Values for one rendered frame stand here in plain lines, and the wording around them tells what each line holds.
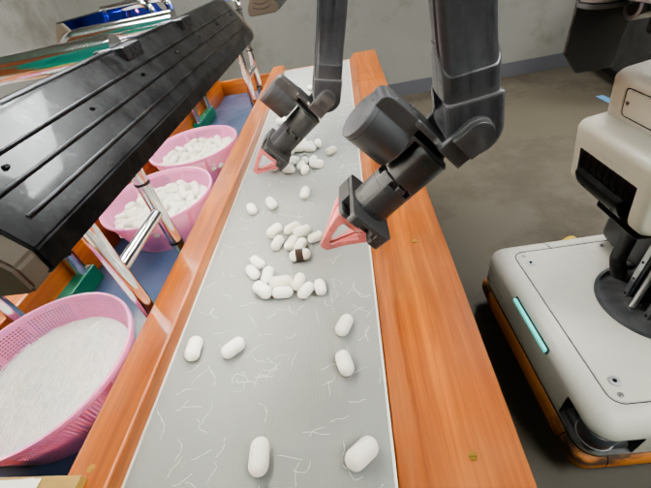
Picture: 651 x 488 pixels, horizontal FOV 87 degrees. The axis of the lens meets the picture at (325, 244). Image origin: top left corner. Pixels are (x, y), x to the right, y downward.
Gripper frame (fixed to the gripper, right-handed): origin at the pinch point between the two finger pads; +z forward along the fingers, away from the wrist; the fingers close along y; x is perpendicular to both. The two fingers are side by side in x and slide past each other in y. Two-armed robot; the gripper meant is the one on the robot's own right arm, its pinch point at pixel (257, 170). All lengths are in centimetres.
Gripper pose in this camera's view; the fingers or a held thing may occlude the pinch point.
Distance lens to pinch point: 88.3
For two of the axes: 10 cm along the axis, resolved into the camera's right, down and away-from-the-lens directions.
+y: -0.3, 6.5, -7.6
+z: -6.9, 5.4, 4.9
